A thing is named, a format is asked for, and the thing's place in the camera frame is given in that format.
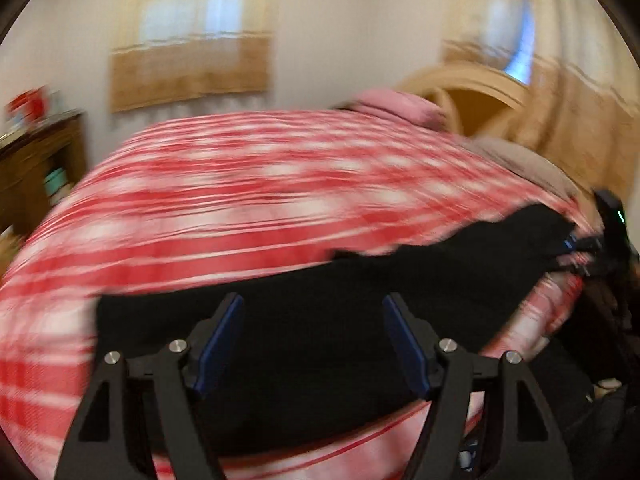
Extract person's dark clothing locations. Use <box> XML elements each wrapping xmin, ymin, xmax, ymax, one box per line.
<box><xmin>547</xmin><ymin>272</ymin><xmax>640</xmax><ymax>480</ymax></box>

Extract beige floral curtain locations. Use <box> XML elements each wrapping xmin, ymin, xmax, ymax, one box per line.
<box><xmin>440</xmin><ymin>0</ymin><xmax>640</xmax><ymax>203</ymax></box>
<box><xmin>108</xmin><ymin>0</ymin><xmax>279</xmax><ymax>114</ymax></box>

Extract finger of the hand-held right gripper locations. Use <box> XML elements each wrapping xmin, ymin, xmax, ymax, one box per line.
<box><xmin>563</xmin><ymin>233</ymin><xmax>605</xmax><ymax>257</ymax></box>
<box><xmin>552</xmin><ymin>255</ymin><xmax>599</xmax><ymax>277</ymax></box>

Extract pink folded blanket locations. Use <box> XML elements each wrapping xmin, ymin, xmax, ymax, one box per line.
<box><xmin>349</xmin><ymin>88</ymin><xmax>449</xmax><ymax>134</ymax></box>

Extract red paper bag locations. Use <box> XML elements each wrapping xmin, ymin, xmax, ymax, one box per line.
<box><xmin>6</xmin><ymin>87</ymin><xmax>52</xmax><ymax>127</ymax></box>

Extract black pants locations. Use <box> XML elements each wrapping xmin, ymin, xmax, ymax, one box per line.
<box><xmin>95</xmin><ymin>204</ymin><xmax>596</xmax><ymax>457</ymax></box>

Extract striped pillow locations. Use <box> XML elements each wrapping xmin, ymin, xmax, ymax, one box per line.
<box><xmin>459</xmin><ymin>135</ymin><xmax>582</xmax><ymax>202</ymax></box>

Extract brown wooden desk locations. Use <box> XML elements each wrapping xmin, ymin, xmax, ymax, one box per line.
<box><xmin>0</xmin><ymin>110</ymin><xmax>89</xmax><ymax>242</ymax></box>

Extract cream wooden bed headboard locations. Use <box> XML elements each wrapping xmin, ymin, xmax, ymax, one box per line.
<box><xmin>399</xmin><ymin>62</ymin><xmax>532</xmax><ymax>150</ymax></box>

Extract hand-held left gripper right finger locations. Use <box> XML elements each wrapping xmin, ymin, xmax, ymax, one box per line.
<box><xmin>381</xmin><ymin>292</ymin><xmax>577</xmax><ymax>480</ymax></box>

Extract teal box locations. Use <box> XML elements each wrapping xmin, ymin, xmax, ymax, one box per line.
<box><xmin>43</xmin><ymin>167</ymin><xmax>69</xmax><ymax>200</ymax></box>

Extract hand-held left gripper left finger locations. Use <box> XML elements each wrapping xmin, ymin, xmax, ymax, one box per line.
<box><xmin>54</xmin><ymin>292</ymin><xmax>246</xmax><ymax>480</ymax></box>

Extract red plaid bed sheet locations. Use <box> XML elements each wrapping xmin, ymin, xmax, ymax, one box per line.
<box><xmin>0</xmin><ymin>109</ymin><xmax>601</xmax><ymax>480</ymax></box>

